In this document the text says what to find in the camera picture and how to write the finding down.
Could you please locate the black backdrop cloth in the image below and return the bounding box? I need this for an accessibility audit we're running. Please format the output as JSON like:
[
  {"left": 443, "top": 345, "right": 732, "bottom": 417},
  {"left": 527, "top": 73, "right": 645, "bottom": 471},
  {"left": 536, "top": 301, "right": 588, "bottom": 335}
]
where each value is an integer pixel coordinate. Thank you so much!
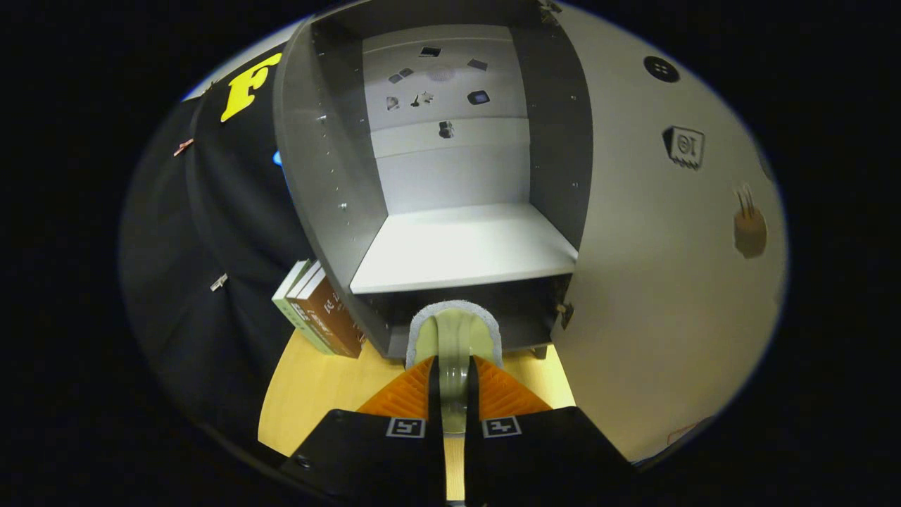
[{"left": 120, "top": 46, "right": 332, "bottom": 451}]

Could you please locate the white cabinet shelf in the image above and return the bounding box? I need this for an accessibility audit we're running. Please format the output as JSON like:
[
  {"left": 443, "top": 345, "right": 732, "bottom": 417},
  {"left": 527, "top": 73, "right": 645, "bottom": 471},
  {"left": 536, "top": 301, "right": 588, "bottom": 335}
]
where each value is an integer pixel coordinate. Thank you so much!
[{"left": 350, "top": 203, "right": 579, "bottom": 295}]

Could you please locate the beige cabinet door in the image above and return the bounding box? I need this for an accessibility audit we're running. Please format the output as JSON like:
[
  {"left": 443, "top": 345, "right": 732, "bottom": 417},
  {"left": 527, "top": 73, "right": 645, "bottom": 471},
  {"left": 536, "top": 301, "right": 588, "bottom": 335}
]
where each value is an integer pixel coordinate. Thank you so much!
[{"left": 549, "top": 0, "right": 789, "bottom": 464}]

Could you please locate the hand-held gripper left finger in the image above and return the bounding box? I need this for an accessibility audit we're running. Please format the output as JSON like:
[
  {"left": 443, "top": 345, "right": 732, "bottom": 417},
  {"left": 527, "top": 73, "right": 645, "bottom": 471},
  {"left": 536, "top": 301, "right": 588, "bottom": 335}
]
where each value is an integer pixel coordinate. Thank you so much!
[{"left": 282, "top": 356, "right": 446, "bottom": 507}]

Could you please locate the dark grey cabinet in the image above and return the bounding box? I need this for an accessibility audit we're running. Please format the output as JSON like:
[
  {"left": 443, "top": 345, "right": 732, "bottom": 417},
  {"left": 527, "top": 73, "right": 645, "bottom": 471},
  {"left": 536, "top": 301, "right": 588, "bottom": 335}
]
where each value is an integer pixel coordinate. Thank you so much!
[{"left": 271, "top": 0, "right": 596, "bottom": 360}]

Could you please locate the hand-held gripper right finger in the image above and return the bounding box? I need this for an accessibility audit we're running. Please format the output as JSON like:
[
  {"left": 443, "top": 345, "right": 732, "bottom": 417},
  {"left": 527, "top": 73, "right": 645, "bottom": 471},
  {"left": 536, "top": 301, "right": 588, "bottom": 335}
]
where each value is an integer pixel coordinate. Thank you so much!
[{"left": 465, "top": 356, "right": 638, "bottom": 507}]

